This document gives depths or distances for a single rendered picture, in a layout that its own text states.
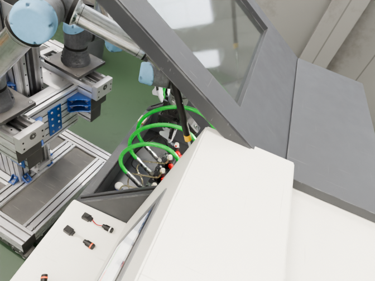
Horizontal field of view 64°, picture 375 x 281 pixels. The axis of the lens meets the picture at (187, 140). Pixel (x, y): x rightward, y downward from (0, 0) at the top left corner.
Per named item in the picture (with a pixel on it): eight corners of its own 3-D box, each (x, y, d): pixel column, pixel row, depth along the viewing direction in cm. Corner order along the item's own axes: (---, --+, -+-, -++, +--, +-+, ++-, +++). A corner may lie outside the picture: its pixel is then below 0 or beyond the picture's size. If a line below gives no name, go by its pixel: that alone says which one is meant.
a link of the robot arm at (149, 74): (139, 70, 111) (168, 76, 113) (136, 87, 103) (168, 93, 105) (143, 51, 106) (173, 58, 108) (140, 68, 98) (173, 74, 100)
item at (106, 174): (141, 130, 173) (145, 109, 162) (148, 134, 172) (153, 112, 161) (79, 216, 127) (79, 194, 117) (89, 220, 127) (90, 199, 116)
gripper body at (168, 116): (162, 115, 124) (168, 92, 116) (181, 123, 124) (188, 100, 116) (155, 125, 119) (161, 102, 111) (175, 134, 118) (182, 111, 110)
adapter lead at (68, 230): (62, 231, 102) (62, 228, 101) (67, 227, 104) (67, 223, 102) (91, 251, 100) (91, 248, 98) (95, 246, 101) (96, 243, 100)
